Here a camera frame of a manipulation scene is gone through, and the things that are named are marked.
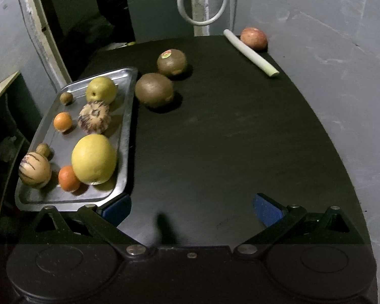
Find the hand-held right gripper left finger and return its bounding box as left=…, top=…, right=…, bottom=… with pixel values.
left=17, top=193, right=149, bottom=258

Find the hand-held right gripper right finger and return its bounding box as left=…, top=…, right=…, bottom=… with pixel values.
left=233, top=193, right=372, bottom=257

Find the yellow grapefruit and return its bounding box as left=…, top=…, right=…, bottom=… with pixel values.
left=71, top=134, right=118, bottom=185

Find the orange tangerine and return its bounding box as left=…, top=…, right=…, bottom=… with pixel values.
left=58, top=165, right=81, bottom=192
left=53, top=112, right=73, bottom=132

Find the small pale striped pepino melon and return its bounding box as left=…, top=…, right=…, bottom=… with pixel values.
left=19, top=152, right=52, bottom=189

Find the large striped pepino melon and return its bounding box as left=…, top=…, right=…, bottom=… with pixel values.
left=78, top=101, right=111, bottom=134

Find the stainless steel tray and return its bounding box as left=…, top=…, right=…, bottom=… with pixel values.
left=14, top=67, right=139, bottom=212

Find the yellow-green apple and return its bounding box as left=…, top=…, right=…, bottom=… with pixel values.
left=86, top=77, right=118, bottom=104

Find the large brown round fruit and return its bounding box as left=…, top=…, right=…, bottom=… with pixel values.
left=135, top=73, right=174, bottom=107

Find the white leek stalk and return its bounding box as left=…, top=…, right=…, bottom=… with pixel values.
left=224, top=29, right=280, bottom=78

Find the brown round fruit with sticker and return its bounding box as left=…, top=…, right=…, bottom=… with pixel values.
left=157, top=49, right=187, bottom=77

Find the wooden counter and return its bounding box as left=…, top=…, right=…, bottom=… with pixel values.
left=0, top=71, right=21, bottom=115

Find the red apple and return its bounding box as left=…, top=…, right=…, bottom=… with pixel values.
left=240, top=27, right=269, bottom=51

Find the grey cabinet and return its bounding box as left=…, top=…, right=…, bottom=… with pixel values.
left=127, top=0, right=194, bottom=43

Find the white pillar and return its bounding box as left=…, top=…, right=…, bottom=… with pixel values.
left=193, top=0, right=212, bottom=37

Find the white door frame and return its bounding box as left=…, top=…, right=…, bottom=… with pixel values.
left=16, top=0, right=72, bottom=83

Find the white hose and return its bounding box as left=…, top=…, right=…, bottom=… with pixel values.
left=177, top=0, right=229, bottom=26

